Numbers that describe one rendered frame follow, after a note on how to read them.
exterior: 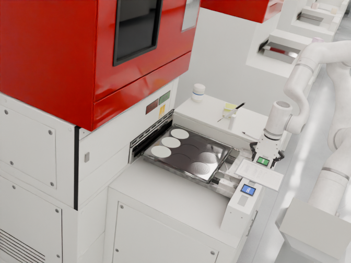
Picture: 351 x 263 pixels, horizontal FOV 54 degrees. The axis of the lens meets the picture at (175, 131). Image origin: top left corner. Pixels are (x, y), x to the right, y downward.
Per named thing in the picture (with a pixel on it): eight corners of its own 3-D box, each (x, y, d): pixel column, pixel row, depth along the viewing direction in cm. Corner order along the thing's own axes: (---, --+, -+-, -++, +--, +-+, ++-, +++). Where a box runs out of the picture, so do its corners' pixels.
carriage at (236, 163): (215, 192, 162) (217, 187, 161) (239, 155, 191) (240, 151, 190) (232, 199, 160) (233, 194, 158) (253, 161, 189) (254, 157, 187)
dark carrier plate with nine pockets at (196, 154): (143, 153, 172) (143, 152, 171) (174, 126, 199) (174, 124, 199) (207, 181, 161) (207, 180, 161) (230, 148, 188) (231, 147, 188)
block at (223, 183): (218, 186, 161) (219, 181, 160) (220, 182, 164) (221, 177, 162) (234, 193, 159) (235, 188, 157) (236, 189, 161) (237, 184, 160)
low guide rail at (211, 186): (143, 159, 179) (143, 155, 178) (145, 158, 181) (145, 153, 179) (233, 200, 164) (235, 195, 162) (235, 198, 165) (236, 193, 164)
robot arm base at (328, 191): (337, 226, 156) (352, 189, 159) (344, 222, 139) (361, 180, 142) (295, 207, 163) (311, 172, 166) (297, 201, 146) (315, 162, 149)
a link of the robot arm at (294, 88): (327, 83, 159) (299, 139, 154) (294, 71, 166) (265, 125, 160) (330, 73, 151) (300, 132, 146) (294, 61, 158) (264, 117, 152)
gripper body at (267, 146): (260, 132, 158) (253, 153, 163) (282, 141, 155) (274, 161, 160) (264, 126, 164) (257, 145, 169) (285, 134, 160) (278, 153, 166)
